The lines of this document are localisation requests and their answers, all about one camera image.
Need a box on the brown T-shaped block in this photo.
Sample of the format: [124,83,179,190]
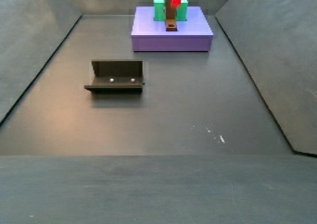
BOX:
[164,0,176,31]

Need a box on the black angled bracket stand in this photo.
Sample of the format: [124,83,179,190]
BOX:
[84,59,144,93]

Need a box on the left green block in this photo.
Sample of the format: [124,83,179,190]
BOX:
[153,0,165,21]

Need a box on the green block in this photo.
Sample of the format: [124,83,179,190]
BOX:
[175,0,188,21]
[153,0,165,21]

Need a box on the purple board base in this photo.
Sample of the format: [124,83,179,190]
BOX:
[131,6,212,52]

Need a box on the right green block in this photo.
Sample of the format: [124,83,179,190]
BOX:
[175,0,188,21]

